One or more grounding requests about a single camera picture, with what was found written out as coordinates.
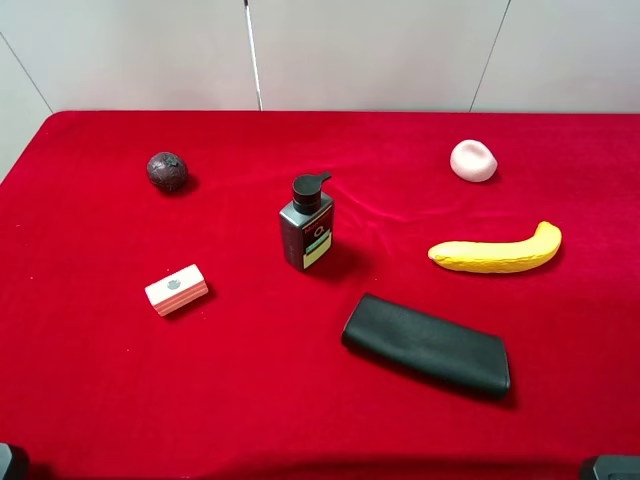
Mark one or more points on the yellow banana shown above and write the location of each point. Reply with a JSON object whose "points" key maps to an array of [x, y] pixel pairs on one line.
{"points": [[499, 257]]}

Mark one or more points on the black device bottom right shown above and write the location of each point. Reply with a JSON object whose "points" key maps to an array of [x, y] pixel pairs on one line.
{"points": [[611, 467]]}

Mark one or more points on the black device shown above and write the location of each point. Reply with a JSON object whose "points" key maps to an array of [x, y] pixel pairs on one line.
{"points": [[14, 462], [611, 467]]}

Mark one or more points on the pink white round sponge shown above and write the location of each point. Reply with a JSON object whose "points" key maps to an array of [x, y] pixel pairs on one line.
{"points": [[472, 161]]}

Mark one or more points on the dark maroon ball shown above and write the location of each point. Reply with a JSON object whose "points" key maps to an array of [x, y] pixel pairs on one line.
{"points": [[167, 172]]}

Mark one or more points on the pink white striped block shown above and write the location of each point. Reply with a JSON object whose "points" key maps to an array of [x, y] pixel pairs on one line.
{"points": [[176, 290]]}

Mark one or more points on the black pump bottle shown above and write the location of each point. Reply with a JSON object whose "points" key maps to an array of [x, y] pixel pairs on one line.
{"points": [[307, 221]]}

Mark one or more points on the black device bottom left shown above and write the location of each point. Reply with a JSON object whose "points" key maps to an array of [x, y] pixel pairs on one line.
{"points": [[14, 462]]}

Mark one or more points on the black leather pouch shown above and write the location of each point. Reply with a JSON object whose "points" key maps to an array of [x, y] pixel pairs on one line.
{"points": [[429, 346]]}

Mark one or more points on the red velvet tablecloth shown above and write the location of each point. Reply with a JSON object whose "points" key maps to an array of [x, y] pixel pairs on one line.
{"points": [[252, 380]]}

